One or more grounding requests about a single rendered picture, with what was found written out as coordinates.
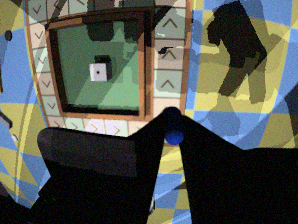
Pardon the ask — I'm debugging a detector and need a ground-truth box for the white die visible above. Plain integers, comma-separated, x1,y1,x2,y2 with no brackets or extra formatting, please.
89,61,113,81

